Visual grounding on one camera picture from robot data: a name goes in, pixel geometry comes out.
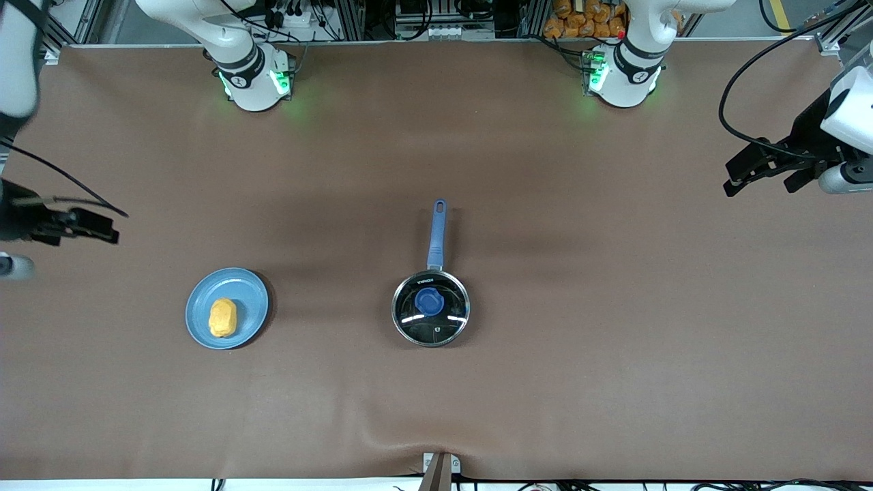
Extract pile of orange items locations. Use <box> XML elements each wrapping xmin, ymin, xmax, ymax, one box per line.
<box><xmin>543</xmin><ymin>0</ymin><xmax>629</xmax><ymax>40</ymax></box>

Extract white power strip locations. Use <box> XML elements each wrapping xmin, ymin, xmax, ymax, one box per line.
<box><xmin>395</xmin><ymin>23</ymin><xmax>496</xmax><ymax>42</ymax></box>

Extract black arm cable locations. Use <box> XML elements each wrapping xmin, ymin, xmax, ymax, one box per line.
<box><xmin>718</xmin><ymin>20</ymin><xmax>837</xmax><ymax>163</ymax></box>
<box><xmin>0</xmin><ymin>142</ymin><xmax>130</xmax><ymax>220</ymax></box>

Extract power strip with black plugs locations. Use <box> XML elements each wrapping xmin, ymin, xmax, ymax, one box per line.
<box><xmin>263</xmin><ymin>0</ymin><xmax>323</xmax><ymax>32</ymax></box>

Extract metal table edge bracket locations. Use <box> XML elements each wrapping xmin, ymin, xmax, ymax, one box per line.
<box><xmin>421</xmin><ymin>452</ymin><xmax>462</xmax><ymax>491</ymax></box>

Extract yellow potato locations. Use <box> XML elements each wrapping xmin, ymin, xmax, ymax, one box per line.
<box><xmin>208</xmin><ymin>298</ymin><xmax>239</xmax><ymax>339</ymax></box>

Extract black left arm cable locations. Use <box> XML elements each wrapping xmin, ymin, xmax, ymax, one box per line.
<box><xmin>718</xmin><ymin>20</ymin><xmax>837</xmax><ymax>163</ymax></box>

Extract aluminium frame profile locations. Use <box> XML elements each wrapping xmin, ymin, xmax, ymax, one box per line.
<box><xmin>814</xmin><ymin>0</ymin><xmax>873</xmax><ymax>57</ymax></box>

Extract black pot blue handle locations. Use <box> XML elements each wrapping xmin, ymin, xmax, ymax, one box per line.
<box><xmin>391</xmin><ymin>198</ymin><xmax>472</xmax><ymax>348</ymax></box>

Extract glass lid blue knob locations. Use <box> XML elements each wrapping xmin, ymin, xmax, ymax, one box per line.
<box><xmin>394</xmin><ymin>271</ymin><xmax>471</xmax><ymax>347</ymax></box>

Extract blue round plate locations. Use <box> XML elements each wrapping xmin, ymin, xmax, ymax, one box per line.
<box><xmin>185</xmin><ymin>267</ymin><xmax>270</xmax><ymax>351</ymax></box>

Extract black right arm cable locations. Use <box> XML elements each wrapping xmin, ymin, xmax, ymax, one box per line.
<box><xmin>0</xmin><ymin>142</ymin><xmax>130</xmax><ymax>220</ymax></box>

